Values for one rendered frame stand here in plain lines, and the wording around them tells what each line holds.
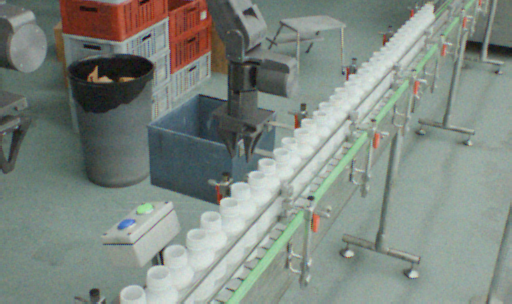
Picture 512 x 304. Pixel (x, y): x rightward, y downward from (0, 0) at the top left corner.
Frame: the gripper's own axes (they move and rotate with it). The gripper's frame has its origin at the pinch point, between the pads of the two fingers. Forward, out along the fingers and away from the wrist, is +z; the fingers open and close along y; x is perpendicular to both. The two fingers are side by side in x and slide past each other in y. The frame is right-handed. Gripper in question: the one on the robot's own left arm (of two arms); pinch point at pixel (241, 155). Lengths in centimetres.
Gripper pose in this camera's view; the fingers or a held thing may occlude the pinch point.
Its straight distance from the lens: 121.3
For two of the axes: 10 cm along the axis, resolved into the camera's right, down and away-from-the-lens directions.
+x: -4.4, 3.9, -8.1
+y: -9.0, -2.3, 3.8
